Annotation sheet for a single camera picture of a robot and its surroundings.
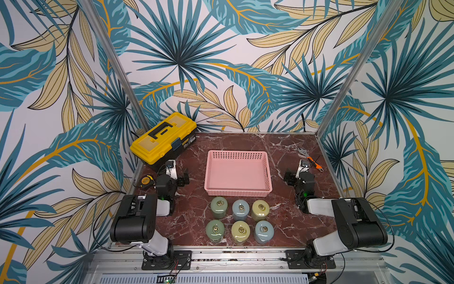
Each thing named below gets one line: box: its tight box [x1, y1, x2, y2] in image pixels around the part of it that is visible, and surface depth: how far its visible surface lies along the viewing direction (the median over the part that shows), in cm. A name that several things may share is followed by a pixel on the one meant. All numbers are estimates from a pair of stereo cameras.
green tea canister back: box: [210, 195, 228, 219], surface depth 82 cm
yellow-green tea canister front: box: [231, 220, 251, 245], surface depth 75 cm
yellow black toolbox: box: [129, 112, 197, 170], surface depth 96 cm
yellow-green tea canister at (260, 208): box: [251, 199, 271, 222], surface depth 81 cm
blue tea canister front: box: [254, 220, 275, 245], surface depth 76 cm
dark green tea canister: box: [205, 219, 226, 244], surface depth 75 cm
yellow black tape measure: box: [140, 175, 157, 189], surface depth 94 cm
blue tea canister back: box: [231, 199, 251, 222], surface depth 81 cm
